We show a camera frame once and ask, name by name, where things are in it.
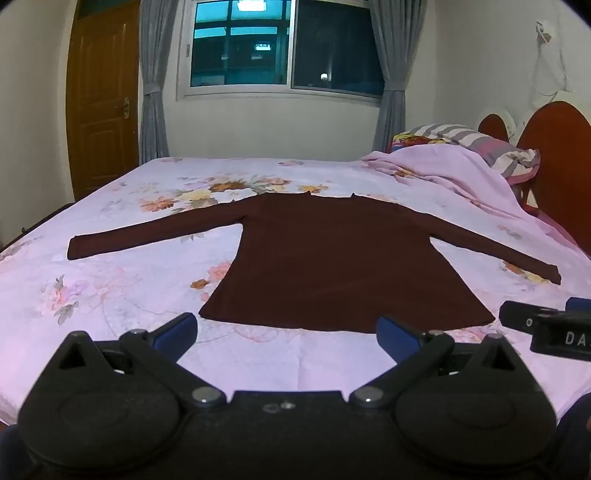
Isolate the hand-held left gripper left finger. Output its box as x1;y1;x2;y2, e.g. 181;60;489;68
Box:
46;312;228;409

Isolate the window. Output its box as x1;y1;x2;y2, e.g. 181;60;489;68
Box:
177;0;387;101

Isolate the white wall cable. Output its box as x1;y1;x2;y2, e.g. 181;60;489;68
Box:
532;21;579;108

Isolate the colourful floral pillow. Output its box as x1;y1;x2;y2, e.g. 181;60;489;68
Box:
390;133;446;154

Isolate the maroon long-sleeved shirt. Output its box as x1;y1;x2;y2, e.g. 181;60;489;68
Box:
67;193;562;334

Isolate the wooden door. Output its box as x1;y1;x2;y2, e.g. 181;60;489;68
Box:
65;0;142;202

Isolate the wooden headboard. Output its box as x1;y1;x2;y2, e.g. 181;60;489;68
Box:
477;102;591;257

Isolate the striped pillow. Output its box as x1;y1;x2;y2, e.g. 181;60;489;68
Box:
404;122;541;186

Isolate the pink blanket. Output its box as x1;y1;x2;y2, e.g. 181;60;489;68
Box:
359;137;591;259

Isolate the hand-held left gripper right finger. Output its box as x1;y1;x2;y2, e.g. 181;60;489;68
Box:
348;315;537;409

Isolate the grey curtain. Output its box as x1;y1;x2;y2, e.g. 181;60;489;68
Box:
369;0;437;154
137;0;172;163

